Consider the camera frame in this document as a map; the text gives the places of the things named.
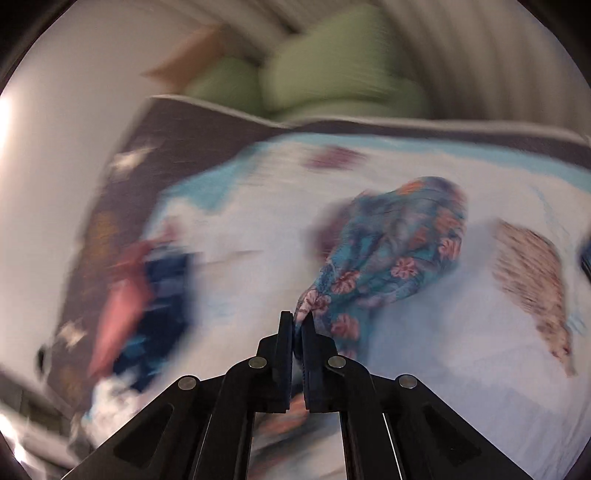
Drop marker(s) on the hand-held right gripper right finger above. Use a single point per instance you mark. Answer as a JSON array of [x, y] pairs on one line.
[[315, 360]]

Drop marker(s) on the dark deer print mattress cover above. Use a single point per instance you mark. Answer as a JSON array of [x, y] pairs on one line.
[[184, 134]]

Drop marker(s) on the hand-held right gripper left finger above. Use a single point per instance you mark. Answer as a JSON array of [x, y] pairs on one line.
[[281, 350]]

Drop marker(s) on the navy star print folded garment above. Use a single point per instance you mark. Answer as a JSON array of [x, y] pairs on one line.
[[166, 300]]

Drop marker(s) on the tan pillow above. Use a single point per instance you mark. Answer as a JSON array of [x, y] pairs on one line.
[[189, 57]]

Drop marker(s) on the teal floral garment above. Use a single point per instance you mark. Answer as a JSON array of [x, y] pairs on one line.
[[392, 240]]

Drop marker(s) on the white animal print blanket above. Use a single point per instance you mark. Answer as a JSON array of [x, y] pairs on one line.
[[277, 207]]

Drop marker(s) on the green pillow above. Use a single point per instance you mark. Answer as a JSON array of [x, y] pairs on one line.
[[332, 60], [226, 83]]

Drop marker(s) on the white ribbed headboard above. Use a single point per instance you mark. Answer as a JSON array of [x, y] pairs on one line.
[[485, 60]]

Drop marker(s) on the pink folded garment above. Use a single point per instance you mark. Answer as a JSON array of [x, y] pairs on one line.
[[122, 314]]

